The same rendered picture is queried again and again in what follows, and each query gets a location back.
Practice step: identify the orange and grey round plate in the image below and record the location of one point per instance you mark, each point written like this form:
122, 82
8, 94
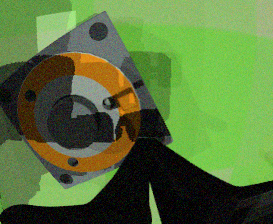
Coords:
91, 76

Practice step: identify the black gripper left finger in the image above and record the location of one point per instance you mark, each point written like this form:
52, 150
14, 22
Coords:
124, 200

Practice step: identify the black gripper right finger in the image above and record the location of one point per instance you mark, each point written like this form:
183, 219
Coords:
185, 194

